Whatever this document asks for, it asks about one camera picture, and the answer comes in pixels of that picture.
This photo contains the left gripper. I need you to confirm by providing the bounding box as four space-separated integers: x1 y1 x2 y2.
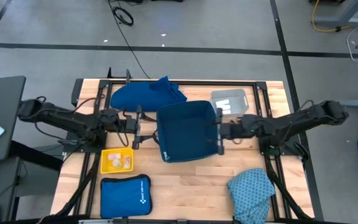
122 105 159 149

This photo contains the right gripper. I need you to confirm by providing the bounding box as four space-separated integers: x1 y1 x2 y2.
206 108 248 156

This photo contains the dark blue fabric basket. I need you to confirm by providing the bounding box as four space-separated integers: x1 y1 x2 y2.
155 100 220 164

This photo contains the dark blue cloth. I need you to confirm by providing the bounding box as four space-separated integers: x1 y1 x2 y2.
109 75 188 113

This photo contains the grey plastic bin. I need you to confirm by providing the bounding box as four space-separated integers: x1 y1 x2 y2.
210 88 250 119

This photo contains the teal patterned cloth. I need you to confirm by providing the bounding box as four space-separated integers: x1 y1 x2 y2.
227 167 276 224

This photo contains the yellow plastic tray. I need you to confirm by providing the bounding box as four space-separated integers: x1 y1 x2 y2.
100 147 134 174

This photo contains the blue first aid pouch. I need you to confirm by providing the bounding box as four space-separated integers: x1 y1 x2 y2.
99 174 153 219

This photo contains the silver metal bar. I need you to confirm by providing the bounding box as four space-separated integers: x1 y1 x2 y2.
78 218 114 224

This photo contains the black aluminium frame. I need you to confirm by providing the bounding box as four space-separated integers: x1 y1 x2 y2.
54 67 315 223

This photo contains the black floor cable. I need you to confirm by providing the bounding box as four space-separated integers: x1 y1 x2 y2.
106 0 151 80

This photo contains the black coiled cable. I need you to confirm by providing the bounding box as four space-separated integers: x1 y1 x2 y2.
112 6 135 27

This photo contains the yellow floor cable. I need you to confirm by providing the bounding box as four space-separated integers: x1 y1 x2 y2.
311 0 358 34

